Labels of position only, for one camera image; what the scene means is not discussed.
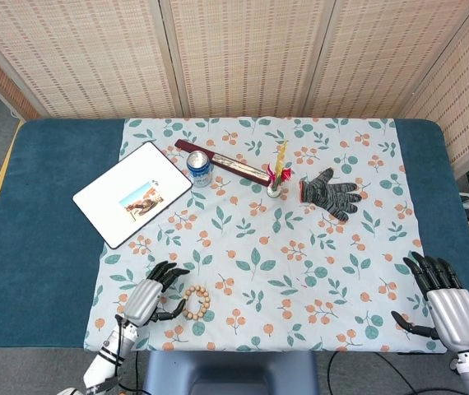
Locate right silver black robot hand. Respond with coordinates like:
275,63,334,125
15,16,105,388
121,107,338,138
390,251,469,351

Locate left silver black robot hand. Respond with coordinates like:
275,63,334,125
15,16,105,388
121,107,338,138
122,259,191,328

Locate wooden bead bracelet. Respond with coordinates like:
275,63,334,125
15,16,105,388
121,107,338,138
182,284,211,321

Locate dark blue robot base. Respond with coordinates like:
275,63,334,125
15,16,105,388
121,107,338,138
142,349,318,395

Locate white tablet with photo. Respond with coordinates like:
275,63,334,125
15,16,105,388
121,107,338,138
72,141,193,250

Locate floral print tablecloth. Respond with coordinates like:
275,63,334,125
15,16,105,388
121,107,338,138
82,117,449,354

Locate blue white drink can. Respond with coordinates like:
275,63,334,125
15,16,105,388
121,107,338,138
186,150,212,188

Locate blue felt covered table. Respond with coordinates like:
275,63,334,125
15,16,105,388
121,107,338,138
0,118,469,351

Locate dark red folded fan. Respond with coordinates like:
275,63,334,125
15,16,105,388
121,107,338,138
174,138,272,186

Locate small vase with flowers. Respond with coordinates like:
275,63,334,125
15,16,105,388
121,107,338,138
265,139,295,198

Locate grey knit work glove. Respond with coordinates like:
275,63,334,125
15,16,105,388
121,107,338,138
299,167,362,222

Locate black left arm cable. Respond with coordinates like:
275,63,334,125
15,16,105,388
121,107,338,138
114,314,142,392

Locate black floor cable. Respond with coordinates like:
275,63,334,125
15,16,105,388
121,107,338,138
327,351,462,395

